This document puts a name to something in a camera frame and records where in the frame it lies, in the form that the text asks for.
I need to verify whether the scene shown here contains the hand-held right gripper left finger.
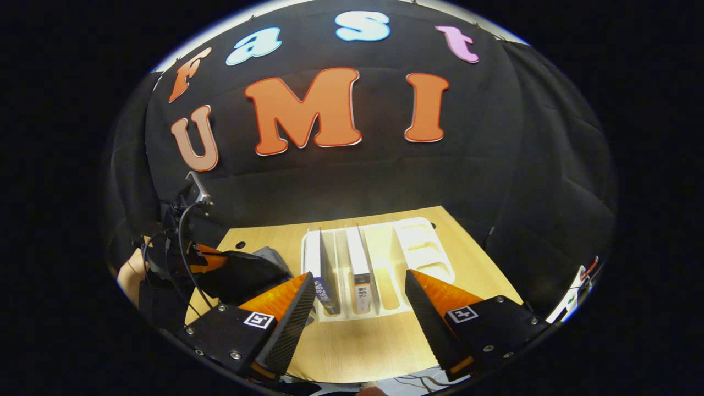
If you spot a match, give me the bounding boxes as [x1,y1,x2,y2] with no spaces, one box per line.
[176,272,318,381]

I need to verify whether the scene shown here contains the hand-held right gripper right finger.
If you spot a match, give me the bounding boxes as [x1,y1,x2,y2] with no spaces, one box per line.
[405,269,551,383]

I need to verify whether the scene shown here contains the grey schoolbag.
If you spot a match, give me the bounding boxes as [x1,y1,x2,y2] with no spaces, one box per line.
[195,246,295,309]

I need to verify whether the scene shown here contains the blue cover book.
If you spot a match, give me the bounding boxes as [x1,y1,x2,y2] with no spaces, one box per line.
[304,228,342,316]

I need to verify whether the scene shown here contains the white bookshelf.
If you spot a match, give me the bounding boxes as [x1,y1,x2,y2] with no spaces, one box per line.
[301,217,456,322]

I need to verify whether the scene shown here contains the white book with dark portrait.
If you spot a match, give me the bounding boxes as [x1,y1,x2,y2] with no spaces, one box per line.
[345,225,374,315]

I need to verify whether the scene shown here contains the white device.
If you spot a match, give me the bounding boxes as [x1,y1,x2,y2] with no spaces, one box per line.
[546,256,601,325]

